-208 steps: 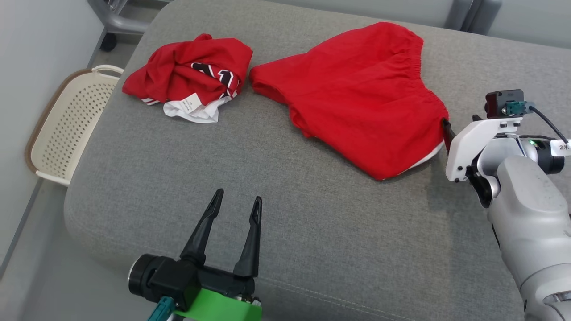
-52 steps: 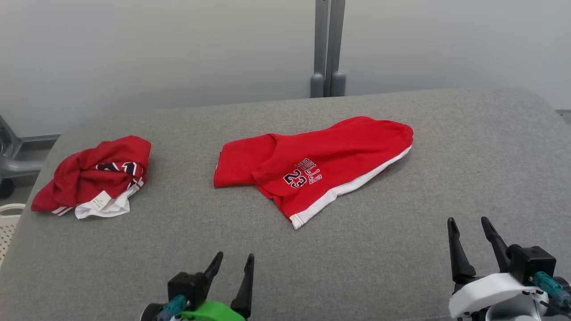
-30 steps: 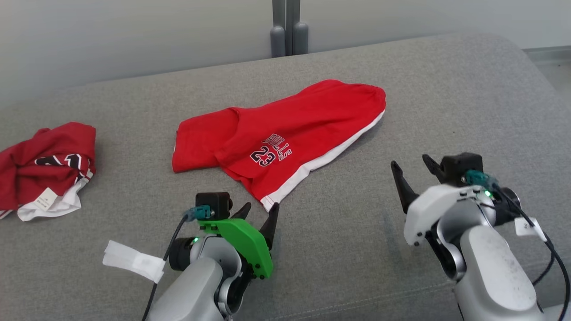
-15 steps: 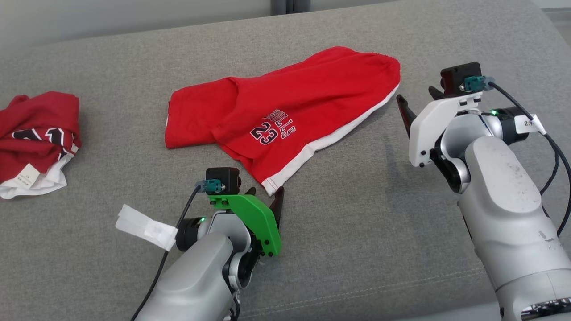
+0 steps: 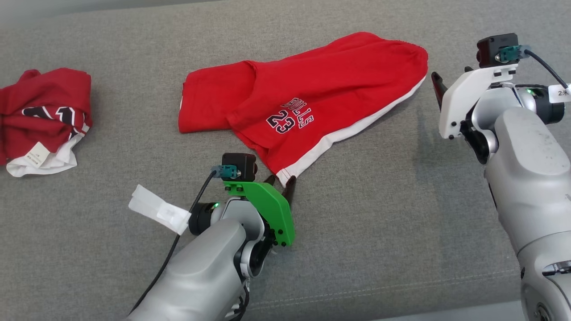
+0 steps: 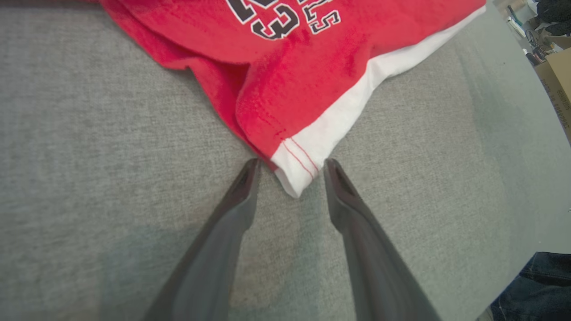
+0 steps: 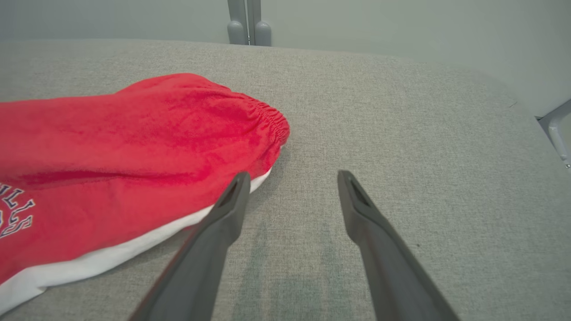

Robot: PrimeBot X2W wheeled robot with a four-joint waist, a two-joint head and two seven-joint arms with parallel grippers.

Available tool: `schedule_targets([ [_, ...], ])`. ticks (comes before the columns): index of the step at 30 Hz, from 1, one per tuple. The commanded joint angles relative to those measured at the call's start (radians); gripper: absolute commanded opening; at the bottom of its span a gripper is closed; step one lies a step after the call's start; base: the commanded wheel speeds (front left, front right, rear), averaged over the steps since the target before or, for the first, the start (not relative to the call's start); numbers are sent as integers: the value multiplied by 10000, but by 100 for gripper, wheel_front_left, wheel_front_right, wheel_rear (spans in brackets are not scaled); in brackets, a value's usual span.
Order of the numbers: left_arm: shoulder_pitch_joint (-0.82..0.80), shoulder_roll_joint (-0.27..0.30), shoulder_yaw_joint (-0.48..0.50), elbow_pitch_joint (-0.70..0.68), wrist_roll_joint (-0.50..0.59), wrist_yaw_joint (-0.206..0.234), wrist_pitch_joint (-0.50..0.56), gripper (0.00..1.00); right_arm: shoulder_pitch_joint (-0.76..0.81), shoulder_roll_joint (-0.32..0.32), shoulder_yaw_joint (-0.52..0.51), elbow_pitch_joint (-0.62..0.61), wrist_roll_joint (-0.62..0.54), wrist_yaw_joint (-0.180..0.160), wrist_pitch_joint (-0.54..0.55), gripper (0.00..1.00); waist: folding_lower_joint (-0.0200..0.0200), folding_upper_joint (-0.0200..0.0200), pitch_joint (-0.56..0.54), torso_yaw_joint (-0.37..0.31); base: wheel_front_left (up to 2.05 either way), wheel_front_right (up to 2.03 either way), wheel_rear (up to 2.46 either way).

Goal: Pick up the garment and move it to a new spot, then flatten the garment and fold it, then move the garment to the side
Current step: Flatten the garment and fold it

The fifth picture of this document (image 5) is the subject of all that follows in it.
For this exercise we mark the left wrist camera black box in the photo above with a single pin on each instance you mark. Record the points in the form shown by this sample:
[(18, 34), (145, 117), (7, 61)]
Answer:
[(238, 166)]

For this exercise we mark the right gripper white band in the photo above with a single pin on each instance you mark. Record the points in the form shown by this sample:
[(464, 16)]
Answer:
[(459, 98)]

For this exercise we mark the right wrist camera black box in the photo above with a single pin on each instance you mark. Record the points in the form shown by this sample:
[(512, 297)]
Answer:
[(495, 47)]

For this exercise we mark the red shorts white stripe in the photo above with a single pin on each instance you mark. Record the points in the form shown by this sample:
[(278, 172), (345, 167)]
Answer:
[(312, 80)]

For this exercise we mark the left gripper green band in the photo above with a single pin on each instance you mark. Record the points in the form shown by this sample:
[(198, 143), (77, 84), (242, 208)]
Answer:
[(272, 209)]

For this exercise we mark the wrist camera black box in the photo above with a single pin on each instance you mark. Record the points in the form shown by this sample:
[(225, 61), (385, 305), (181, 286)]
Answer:
[(495, 47), (238, 166)]

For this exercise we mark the red white jersey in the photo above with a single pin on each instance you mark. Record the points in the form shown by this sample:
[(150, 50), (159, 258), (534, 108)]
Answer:
[(44, 98)]

